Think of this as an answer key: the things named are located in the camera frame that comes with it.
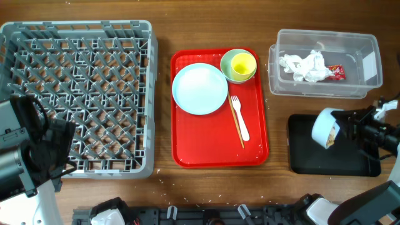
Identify red snack wrapper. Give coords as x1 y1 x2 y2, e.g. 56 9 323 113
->
327 64 346 81

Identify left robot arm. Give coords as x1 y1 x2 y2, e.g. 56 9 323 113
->
1 96 77 224

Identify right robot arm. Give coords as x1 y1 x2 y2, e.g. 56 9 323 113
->
287 100 399 224

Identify small light blue bowl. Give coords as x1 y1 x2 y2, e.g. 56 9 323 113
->
311 108 340 149

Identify wooden chopstick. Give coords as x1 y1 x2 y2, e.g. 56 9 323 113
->
227 91 244 149

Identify green bowl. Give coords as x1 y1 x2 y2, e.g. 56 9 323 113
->
220 49 257 84

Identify white plastic fork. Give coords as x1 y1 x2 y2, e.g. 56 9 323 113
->
231 96 250 141

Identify clear plastic bin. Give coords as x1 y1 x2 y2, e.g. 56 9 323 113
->
268 29 383 99

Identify black tray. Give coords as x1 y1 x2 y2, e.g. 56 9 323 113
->
287 114 381 177

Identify white napkin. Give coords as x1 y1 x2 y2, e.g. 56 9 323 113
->
279 54 306 81

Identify yellow cup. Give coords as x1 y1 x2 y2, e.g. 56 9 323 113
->
231 52 257 81

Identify light blue plate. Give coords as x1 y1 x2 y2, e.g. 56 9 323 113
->
172 63 228 116

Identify grey dishwasher rack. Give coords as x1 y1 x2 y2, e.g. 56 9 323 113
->
1 20 158 179

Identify white tissue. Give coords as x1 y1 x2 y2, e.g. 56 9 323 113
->
293 50 333 83

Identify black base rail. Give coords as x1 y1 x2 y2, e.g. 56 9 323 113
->
71 197 351 225

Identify food scraps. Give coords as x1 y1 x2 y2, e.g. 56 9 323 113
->
326 127 337 149

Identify red plastic tray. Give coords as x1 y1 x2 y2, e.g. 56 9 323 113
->
171 48 269 169

